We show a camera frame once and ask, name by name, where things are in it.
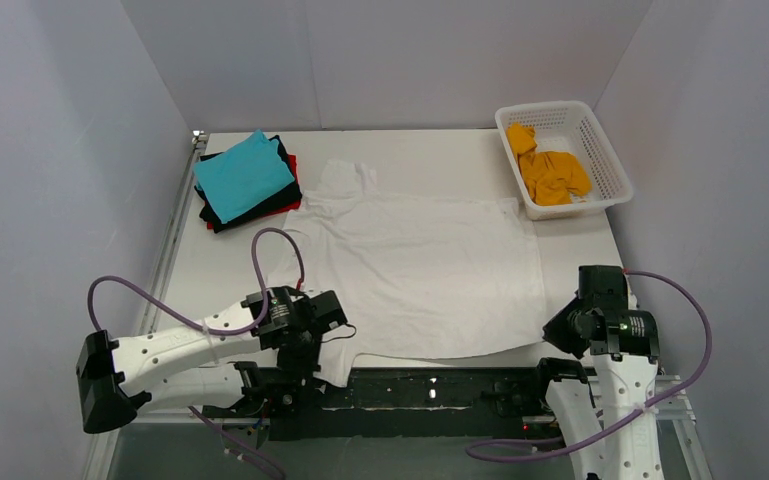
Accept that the white t-shirt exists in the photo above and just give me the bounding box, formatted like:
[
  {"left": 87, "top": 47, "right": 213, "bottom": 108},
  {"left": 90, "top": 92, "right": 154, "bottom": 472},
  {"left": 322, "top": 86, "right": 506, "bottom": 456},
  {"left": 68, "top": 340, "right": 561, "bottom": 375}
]
[{"left": 267, "top": 160, "right": 547, "bottom": 387}]

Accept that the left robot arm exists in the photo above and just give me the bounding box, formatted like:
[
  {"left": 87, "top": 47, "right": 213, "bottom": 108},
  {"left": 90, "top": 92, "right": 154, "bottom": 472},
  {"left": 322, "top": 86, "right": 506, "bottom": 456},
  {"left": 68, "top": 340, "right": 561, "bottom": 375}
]
[{"left": 76, "top": 286, "right": 348, "bottom": 434}]

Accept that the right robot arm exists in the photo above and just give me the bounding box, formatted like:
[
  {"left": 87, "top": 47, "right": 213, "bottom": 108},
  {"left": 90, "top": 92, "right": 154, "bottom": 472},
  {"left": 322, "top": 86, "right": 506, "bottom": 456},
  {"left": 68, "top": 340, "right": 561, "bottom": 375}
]
[{"left": 537, "top": 265, "right": 664, "bottom": 479}]

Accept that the folded black t-shirt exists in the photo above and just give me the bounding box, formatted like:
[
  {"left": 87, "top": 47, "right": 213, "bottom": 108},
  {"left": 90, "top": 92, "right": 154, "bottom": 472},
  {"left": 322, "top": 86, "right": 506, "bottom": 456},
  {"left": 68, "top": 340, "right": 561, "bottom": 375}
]
[{"left": 194, "top": 130, "right": 302, "bottom": 233}]

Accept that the yellow t-shirt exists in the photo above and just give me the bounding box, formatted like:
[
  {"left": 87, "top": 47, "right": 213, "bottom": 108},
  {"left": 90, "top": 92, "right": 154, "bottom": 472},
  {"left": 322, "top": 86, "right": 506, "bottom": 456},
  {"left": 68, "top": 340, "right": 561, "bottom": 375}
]
[{"left": 506, "top": 123, "right": 592, "bottom": 206}]

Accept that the white plastic basket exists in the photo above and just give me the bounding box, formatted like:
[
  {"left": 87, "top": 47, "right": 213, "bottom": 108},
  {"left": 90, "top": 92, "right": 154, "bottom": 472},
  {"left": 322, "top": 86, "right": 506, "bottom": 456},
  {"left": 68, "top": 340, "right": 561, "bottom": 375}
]
[{"left": 495, "top": 101, "right": 634, "bottom": 221}]

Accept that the folded cyan t-shirt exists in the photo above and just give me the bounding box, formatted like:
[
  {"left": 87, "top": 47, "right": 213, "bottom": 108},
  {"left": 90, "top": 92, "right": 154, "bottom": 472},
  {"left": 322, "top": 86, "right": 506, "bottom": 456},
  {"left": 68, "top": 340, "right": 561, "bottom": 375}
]
[{"left": 193, "top": 130, "right": 295, "bottom": 223}]

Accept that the folded red t-shirt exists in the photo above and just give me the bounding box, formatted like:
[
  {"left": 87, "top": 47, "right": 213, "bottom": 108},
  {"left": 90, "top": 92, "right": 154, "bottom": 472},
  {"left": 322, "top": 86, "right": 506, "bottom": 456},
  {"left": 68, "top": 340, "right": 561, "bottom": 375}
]
[{"left": 199, "top": 154, "right": 303, "bottom": 234}]

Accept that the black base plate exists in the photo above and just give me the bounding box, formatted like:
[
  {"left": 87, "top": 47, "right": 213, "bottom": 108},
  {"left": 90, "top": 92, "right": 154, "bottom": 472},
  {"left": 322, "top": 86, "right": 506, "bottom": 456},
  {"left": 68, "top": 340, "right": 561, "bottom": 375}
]
[{"left": 261, "top": 367, "right": 561, "bottom": 445}]

